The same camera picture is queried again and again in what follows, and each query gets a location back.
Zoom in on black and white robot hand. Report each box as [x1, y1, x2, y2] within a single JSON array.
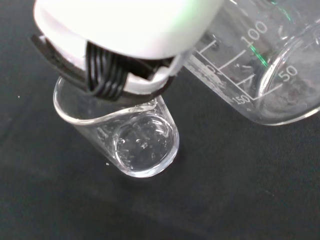
[[30, 0, 225, 102]]

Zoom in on black bench cloth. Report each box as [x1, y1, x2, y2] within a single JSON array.
[[0, 0, 320, 240]]

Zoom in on small clear glass beaker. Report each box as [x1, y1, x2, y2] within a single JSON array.
[[52, 75, 180, 179]]

